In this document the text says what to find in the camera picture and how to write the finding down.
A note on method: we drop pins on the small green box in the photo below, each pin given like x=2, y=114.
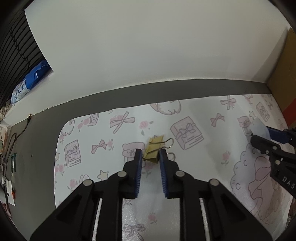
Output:
x=13, y=162

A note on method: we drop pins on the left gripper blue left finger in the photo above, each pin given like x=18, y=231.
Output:
x=132, y=180

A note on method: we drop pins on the gold binder clip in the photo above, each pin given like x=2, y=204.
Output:
x=155, y=144

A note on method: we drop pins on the blue white package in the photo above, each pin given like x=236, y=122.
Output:
x=30, y=80

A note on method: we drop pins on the black window blinds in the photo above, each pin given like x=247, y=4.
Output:
x=20, y=53

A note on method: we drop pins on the brown cardboard box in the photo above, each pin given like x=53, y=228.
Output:
x=282, y=81

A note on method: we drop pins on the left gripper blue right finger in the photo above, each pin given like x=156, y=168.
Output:
x=168, y=169

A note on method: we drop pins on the white paper leaflet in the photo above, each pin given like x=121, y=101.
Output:
x=10, y=193

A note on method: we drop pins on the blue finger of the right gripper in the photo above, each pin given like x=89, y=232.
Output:
x=278, y=135
x=263, y=145

